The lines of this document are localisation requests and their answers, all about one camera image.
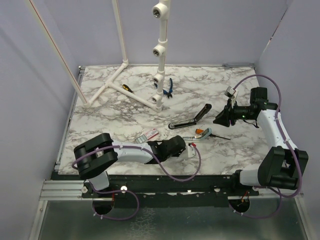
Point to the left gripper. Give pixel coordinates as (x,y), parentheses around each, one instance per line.
(178,154)

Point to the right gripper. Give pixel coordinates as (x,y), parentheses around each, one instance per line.
(227,115)

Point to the black stapler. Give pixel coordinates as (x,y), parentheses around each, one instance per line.
(192,121)

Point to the red white staple box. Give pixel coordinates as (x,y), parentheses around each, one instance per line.
(145,137)

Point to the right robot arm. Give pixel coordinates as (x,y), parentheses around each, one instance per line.
(284,162)

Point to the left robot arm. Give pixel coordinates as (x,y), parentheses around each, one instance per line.
(93,157)

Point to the yellow black screwdriver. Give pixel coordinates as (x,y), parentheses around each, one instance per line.
(127,88)

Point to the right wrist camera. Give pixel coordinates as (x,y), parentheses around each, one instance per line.
(231,93)

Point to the orange handled screwdriver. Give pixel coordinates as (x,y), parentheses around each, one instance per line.
(199,131)

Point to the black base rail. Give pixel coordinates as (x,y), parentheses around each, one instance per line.
(159,191)

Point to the white pvc pipe frame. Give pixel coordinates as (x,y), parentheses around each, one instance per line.
(94,31)

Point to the aluminium frame rail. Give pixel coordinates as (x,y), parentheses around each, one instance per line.
(57,187)

